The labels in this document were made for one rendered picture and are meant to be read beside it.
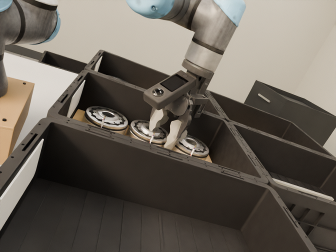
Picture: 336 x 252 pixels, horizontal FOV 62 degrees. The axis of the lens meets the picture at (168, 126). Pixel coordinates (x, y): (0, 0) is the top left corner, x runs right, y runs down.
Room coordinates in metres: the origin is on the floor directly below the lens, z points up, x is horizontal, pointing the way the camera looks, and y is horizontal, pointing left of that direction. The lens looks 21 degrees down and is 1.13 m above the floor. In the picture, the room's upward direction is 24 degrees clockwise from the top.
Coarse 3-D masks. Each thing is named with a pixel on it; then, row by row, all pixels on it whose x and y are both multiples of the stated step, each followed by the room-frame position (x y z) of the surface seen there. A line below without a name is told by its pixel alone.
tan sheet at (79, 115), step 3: (78, 111) 0.63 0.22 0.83; (81, 111) 0.64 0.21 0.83; (84, 111) 0.64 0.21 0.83; (75, 114) 0.61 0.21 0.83; (78, 114) 0.61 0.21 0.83; (81, 114) 0.62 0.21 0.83; (75, 117) 0.59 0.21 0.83; (78, 117) 0.60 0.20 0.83; (81, 117) 0.60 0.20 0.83; (81, 120) 0.59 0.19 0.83; (126, 129) 0.64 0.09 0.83; (126, 132) 0.63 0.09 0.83; (207, 156) 0.69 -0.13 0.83; (207, 159) 0.68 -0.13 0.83; (210, 159) 0.68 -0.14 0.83
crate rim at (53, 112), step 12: (84, 72) 0.63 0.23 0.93; (72, 84) 0.52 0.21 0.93; (120, 84) 0.66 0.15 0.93; (60, 96) 0.44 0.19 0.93; (60, 108) 0.40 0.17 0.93; (72, 120) 0.38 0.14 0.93; (108, 132) 0.39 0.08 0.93; (144, 144) 0.40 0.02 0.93; (240, 144) 0.60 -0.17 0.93; (180, 156) 0.42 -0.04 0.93; (192, 156) 0.44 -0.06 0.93; (228, 168) 0.45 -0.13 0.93; (252, 168) 0.51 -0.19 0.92; (264, 180) 0.47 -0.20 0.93
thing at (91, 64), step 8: (96, 56) 0.82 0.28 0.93; (120, 56) 0.96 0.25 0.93; (88, 64) 0.70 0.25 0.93; (136, 64) 0.96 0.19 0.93; (96, 72) 0.67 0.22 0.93; (160, 72) 0.99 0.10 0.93; (120, 80) 0.69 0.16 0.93; (208, 96) 0.94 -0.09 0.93; (208, 112) 0.74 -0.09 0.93; (216, 112) 0.80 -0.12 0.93
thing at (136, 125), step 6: (138, 120) 0.65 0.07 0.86; (144, 120) 0.67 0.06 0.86; (132, 126) 0.60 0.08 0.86; (138, 126) 0.62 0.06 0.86; (138, 132) 0.59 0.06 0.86; (144, 132) 0.60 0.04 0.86; (162, 132) 0.65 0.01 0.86; (144, 138) 0.58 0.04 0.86; (150, 138) 0.58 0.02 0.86; (156, 138) 0.60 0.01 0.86; (162, 138) 0.62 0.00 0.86
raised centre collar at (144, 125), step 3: (144, 123) 0.64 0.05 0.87; (147, 123) 0.65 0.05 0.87; (141, 126) 0.62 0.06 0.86; (144, 126) 0.62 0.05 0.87; (147, 126) 0.64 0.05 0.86; (144, 129) 0.61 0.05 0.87; (147, 129) 0.61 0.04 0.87; (156, 129) 0.64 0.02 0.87; (147, 132) 0.61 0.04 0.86; (150, 132) 0.61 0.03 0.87; (156, 132) 0.62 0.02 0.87; (159, 132) 0.63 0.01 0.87
